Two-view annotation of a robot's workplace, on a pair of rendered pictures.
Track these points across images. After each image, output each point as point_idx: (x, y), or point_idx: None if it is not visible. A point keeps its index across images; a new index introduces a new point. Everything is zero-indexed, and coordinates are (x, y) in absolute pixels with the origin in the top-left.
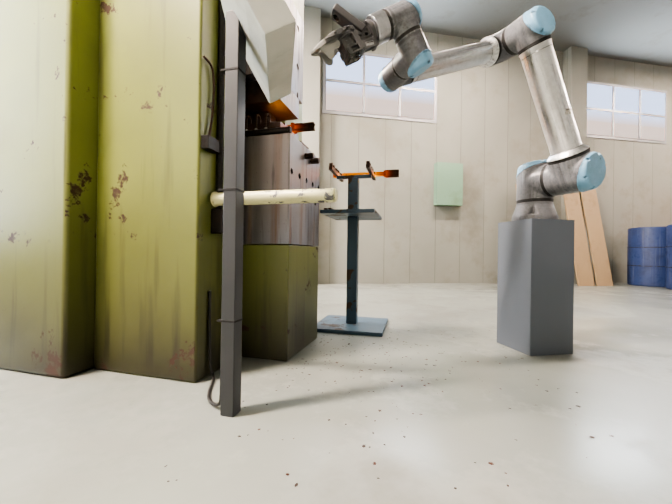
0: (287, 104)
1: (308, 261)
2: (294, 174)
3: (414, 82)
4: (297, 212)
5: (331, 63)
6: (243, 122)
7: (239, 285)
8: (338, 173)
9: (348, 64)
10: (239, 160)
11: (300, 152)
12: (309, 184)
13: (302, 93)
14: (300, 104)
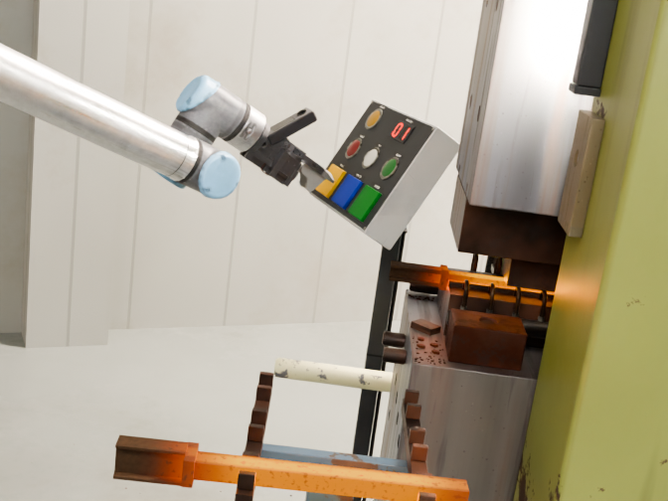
0: (452, 226)
1: None
2: (395, 370)
3: (165, 175)
4: (384, 448)
5: (306, 188)
6: (377, 281)
7: (353, 444)
8: (409, 452)
9: (283, 183)
10: (371, 320)
11: (404, 329)
12: (396, 412)
13: (473, 175)
14: (618, 161)
